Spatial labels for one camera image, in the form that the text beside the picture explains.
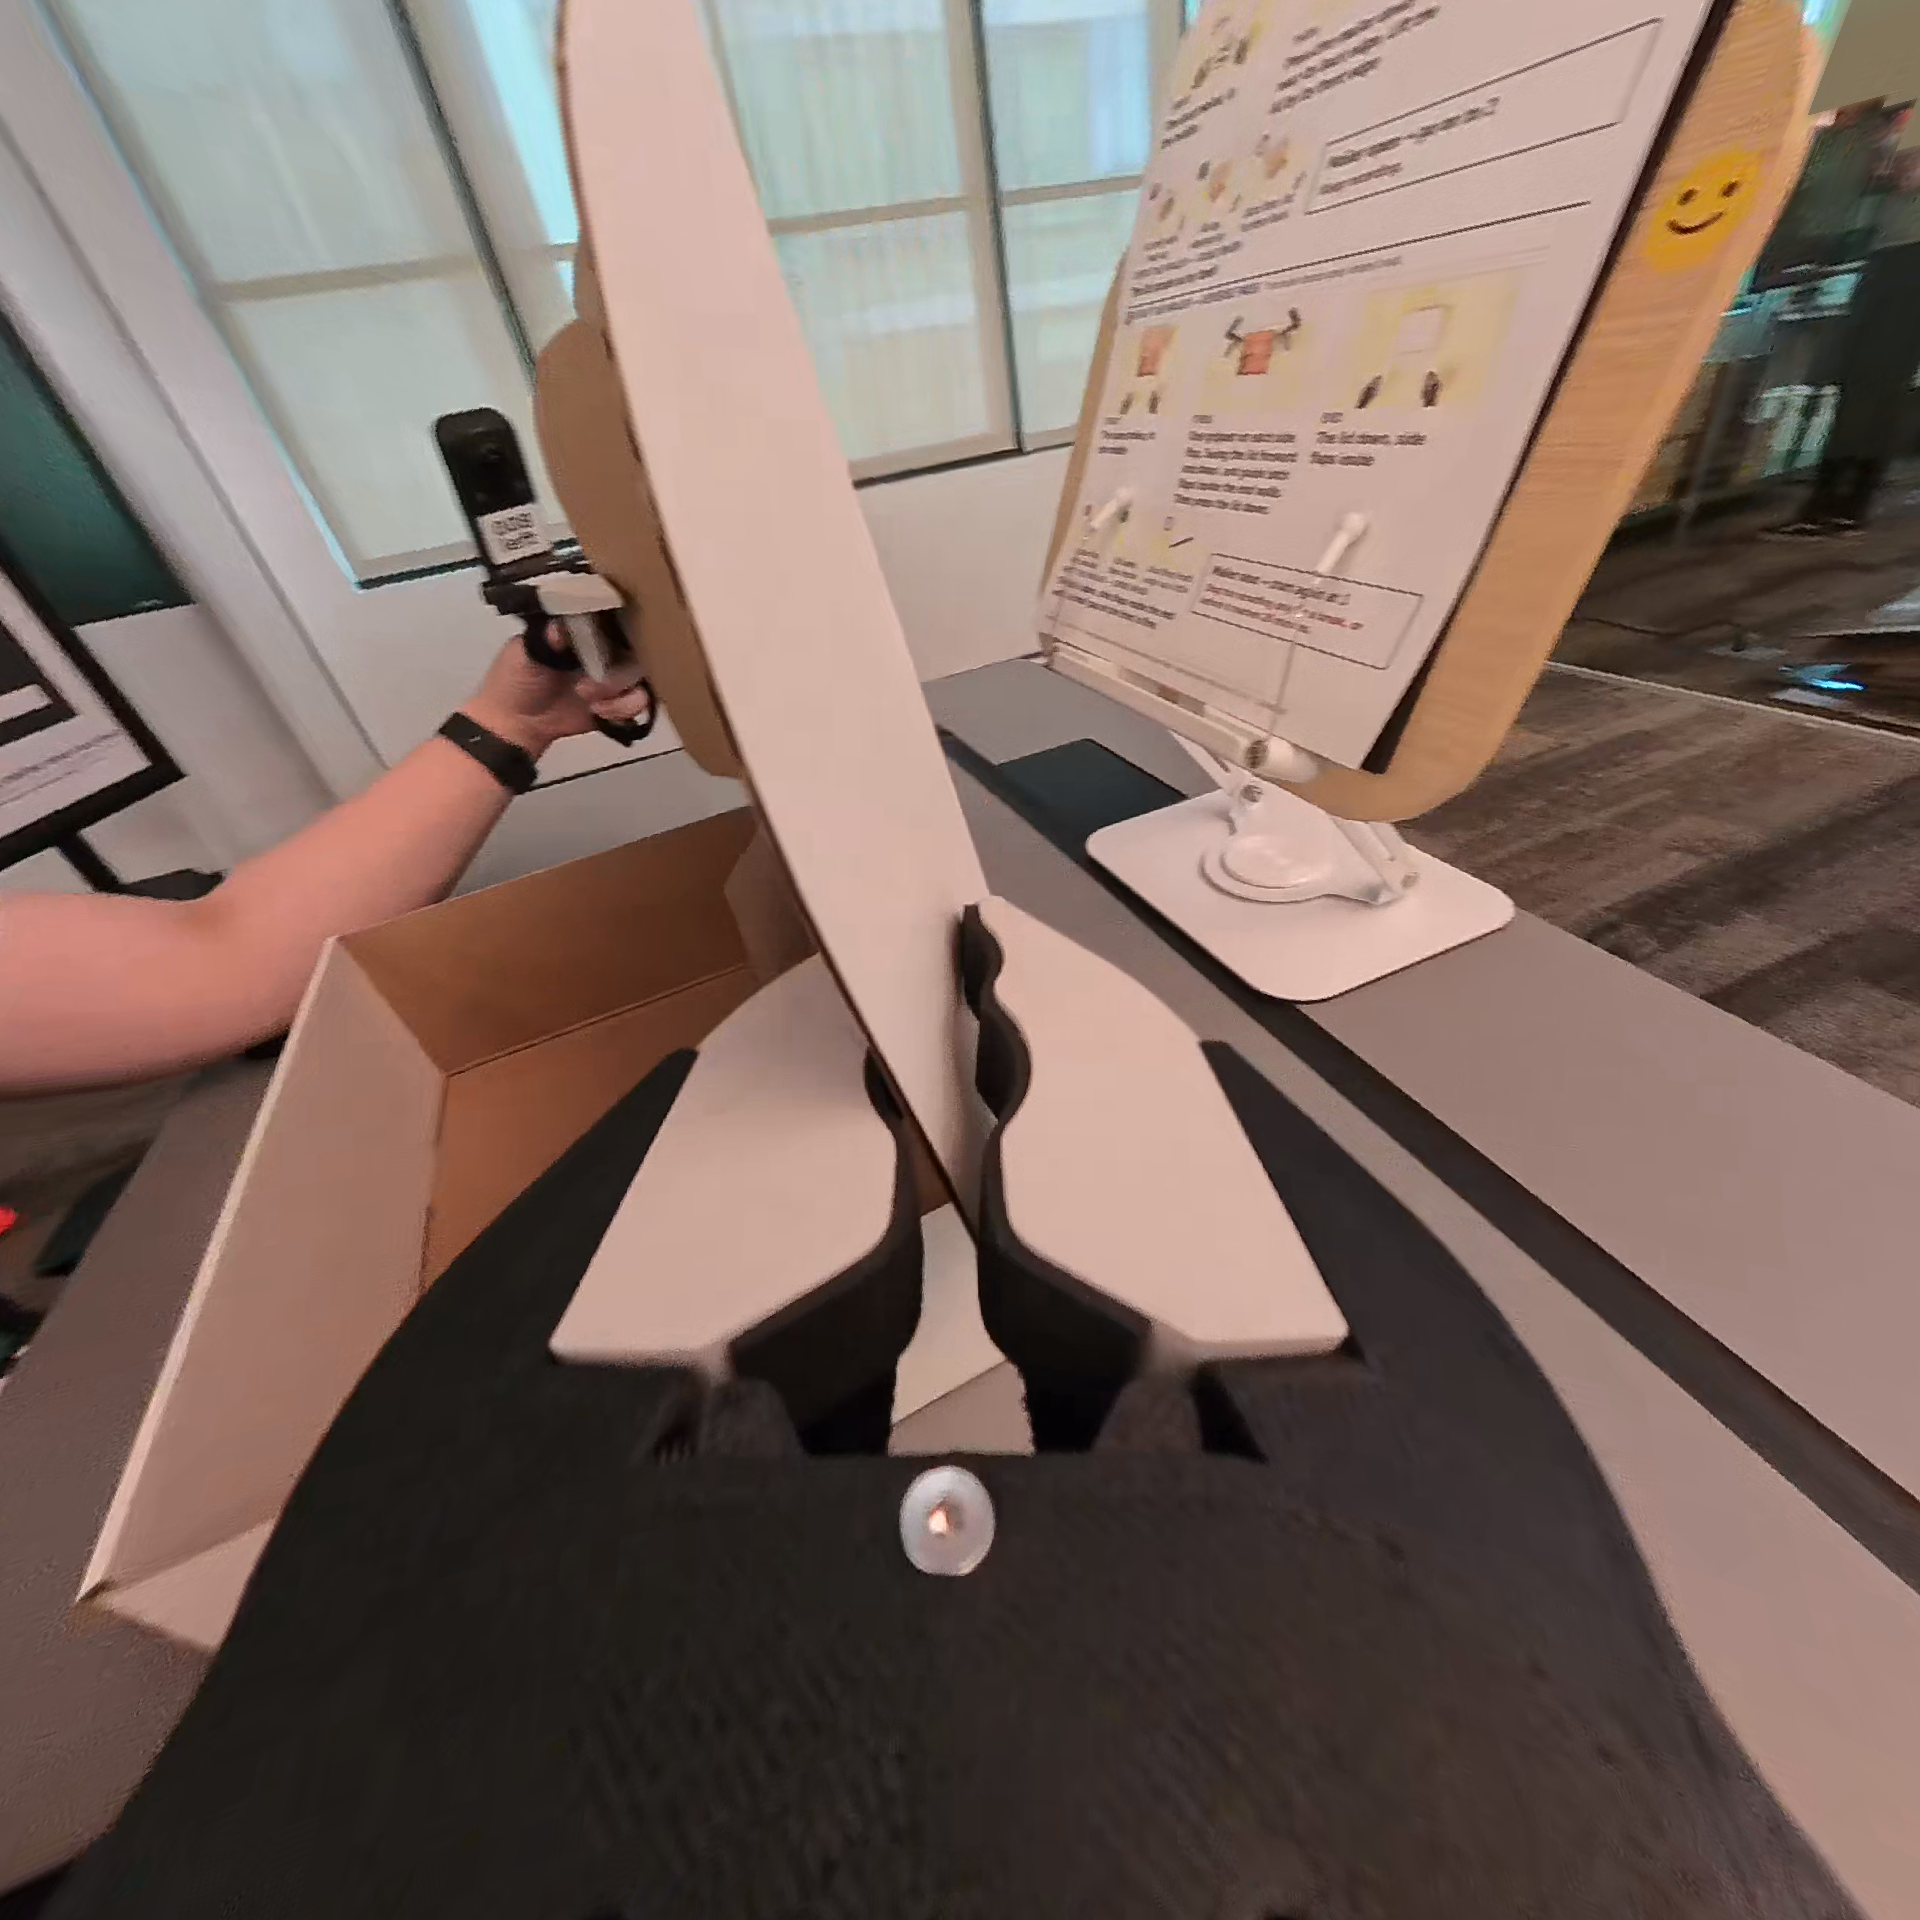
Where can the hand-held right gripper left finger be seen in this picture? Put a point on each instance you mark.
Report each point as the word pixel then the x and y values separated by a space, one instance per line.
pixel 734 1202

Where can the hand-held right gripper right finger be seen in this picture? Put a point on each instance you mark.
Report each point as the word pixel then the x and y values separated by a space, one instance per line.
pixel 1141 1171

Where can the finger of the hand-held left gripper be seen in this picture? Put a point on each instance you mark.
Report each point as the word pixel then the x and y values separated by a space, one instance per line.
pixel 581 595

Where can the white cardboard box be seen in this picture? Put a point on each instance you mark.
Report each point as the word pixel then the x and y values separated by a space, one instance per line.
pixel 750 524

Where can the person's left forearm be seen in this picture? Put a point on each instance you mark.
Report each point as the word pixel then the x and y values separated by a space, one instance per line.
pixel 226 932

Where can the person's left hand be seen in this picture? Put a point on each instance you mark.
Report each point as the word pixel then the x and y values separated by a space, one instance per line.
pixel 534 699

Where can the black wristband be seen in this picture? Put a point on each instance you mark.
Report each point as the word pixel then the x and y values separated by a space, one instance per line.
pixel 489 750

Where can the glass window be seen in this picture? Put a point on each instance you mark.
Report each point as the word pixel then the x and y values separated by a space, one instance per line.
pixel 375 226

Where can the black framed sign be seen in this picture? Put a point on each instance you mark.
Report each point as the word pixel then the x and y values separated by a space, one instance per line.
pixel 60 706

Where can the instruction sheet on stand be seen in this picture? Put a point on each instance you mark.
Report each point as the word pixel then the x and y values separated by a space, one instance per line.
pixel 1622 524

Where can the yellow smiley sticker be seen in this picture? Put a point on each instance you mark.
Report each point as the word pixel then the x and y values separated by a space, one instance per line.
pixel 1703 212

